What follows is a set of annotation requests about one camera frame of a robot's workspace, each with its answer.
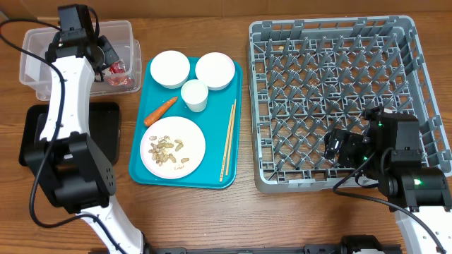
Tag red snack wrapper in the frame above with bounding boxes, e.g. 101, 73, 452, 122
103, 59, 134, 86

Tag white bowl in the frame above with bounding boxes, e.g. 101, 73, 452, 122
150, 50, 191, 89

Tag white cup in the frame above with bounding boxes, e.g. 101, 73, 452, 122
181, 79, 209, 112

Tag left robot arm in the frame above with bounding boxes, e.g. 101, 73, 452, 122
25, 28, 152, 253

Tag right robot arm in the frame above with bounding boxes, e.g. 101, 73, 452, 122
324, 107, 451, 253

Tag grey dishwasher rack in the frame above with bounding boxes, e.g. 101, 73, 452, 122
248, 16, 451, 193

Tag black plastic tray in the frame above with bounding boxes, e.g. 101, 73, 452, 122
18, 102, 121, 167

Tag clear plastic bin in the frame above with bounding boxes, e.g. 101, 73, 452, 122
19, 20, 143, 102

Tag orange carrot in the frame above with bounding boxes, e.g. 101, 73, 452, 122
143, 96, 178, 127

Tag peanut pile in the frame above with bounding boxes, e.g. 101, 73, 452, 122
148, 135, 190, 170

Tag white plate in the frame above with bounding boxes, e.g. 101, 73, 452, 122
140, 116, 206, 180

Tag teal serving tray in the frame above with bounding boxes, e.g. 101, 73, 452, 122
129, 63, 243, 189

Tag wooden chopstick right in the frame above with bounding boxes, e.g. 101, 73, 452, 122
225, 99, 237, 176

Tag wooden chopstick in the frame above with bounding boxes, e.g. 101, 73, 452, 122
219, 100, 236, 182
225, 99, 237, 176

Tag wooden chopstick left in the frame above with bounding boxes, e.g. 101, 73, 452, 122
219, 100, 236, 182

